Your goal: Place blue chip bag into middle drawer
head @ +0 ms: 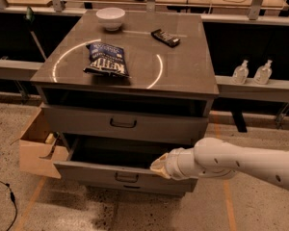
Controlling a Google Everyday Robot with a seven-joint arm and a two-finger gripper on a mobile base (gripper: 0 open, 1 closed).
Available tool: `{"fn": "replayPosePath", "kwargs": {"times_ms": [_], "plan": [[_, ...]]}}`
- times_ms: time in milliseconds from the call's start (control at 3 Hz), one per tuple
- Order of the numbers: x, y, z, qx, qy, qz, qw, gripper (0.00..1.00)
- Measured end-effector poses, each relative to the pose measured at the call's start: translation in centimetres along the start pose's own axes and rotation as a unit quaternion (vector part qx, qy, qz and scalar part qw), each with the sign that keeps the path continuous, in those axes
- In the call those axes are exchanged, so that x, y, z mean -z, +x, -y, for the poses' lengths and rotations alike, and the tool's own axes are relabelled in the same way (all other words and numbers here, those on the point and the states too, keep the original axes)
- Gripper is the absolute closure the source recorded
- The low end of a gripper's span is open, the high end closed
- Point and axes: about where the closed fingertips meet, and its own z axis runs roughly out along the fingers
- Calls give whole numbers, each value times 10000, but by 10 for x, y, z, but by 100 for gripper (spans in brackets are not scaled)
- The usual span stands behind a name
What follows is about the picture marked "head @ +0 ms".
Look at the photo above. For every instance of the sanitizer bottle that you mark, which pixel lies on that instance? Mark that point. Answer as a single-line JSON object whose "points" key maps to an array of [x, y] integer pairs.
{"points": [[263, 73], [241, 73]]}

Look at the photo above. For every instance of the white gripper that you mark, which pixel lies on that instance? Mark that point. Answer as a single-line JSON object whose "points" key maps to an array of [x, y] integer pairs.
{"points": [[172, 165]]}

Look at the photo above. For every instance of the grey metal shelf rail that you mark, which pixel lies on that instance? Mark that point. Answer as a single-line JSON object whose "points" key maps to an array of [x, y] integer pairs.
{"points": [[274, 90]]}

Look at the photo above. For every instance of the blue chip bag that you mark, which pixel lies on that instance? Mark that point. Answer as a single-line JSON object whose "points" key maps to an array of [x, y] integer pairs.
{"points": [[107, 60]]}

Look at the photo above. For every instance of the left sanitizer bottle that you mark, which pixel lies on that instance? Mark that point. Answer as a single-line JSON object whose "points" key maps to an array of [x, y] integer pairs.
{"points": [[241, 73]]}

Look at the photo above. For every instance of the white bowl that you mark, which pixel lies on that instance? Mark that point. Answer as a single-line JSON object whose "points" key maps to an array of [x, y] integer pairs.
{"points": [[110, 18]]}

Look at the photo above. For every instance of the grey top drawer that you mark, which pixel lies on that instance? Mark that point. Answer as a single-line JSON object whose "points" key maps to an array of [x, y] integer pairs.
{"points": [[123, 125]]}

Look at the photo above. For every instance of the black snack bar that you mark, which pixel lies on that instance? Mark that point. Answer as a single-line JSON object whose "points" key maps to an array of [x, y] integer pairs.
{"points": [[166, 38]]}

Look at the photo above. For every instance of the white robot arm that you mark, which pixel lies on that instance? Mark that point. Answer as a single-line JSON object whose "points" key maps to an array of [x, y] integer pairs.
{"points": [[215, 158]]}

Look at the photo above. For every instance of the green handled tool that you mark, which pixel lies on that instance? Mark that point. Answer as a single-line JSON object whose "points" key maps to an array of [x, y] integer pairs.
{"points": [[29, 18]]}

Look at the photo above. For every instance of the right sanitizer bottle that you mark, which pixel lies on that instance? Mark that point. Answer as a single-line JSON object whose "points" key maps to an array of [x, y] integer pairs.
{"points": [[263, 73]]}

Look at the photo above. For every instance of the grey drawer cabinet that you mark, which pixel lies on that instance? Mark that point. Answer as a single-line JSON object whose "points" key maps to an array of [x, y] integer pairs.
{"points": [[178, 81]]}

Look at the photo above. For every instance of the cardboard box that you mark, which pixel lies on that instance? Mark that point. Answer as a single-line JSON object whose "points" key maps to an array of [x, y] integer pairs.
{"points": [[40, 148]]}

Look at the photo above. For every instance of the grey drawer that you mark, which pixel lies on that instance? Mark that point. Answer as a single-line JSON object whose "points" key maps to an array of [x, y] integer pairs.
{"points": [[123, 125], [136, 189], [117, 162]]}

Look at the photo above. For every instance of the grey bottom drawer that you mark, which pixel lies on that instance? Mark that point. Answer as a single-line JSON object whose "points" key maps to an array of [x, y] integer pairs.
{"points": [[136, 189]]}

